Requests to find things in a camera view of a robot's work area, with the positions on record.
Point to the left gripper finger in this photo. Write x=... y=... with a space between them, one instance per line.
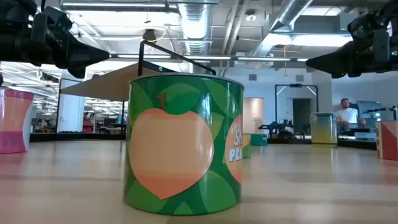
x=91 y=59
x=85 y=48

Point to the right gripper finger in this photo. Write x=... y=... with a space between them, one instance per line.
x=339 y=67
x=339 y=54

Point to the yellow teal carrots can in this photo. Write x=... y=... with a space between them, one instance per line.
x=323 y=129

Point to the pink orange fruit can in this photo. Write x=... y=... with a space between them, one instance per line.
x=14 y=121

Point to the green yellow corn can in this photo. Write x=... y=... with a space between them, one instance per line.
x=247 y=147

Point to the green peaches can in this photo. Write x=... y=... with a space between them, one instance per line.
x=174 y=155

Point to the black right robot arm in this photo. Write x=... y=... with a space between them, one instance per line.
x=391 y=7

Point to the black background robot arm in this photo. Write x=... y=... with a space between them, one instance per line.
x=276 y=126

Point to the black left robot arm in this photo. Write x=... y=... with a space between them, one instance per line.
x=15 y=37

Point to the person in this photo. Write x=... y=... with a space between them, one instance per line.
x=347 y=115

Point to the grey monitor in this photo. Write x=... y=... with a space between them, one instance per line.
x=371 y=107

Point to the yellow hanging tag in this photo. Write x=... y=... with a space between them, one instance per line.
x=285 y=74

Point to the red background cabinet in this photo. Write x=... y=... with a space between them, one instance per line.
x=88 y=124

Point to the long ceiling light strip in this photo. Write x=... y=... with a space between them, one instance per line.
x=264 y=58

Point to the round ceiling fixture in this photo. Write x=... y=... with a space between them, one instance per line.
x=250 y=17

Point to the short teal can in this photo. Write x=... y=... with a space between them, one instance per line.
x=258 y=140

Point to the wooden shelf black frame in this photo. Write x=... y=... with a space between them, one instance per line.
x=105 y=84

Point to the grey wall vent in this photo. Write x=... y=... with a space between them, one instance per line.
x=299 y=78
x=252 y=77

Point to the black background frame stand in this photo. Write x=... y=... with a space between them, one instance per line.
x=295 y=85

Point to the black ceiling camera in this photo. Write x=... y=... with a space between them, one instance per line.
x=149 y=35

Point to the smooth silver ceiling duct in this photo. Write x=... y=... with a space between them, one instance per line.
x=289 y=12

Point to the black table frame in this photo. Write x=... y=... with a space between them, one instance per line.
x=77 y=137

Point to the ribbed silver ceiling duct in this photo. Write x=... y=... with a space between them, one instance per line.
x=196 y=28

